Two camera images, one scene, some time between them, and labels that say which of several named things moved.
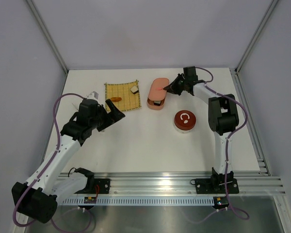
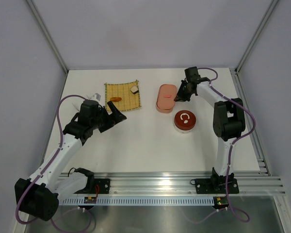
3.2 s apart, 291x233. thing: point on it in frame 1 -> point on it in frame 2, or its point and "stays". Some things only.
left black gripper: (109, 119) stays
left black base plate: (104, 186) stays
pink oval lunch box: (150, 104) -> (165, 111)
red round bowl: (185, 120) stays
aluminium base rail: (184, 184) stays
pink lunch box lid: (156, 91) -> (166, 97)
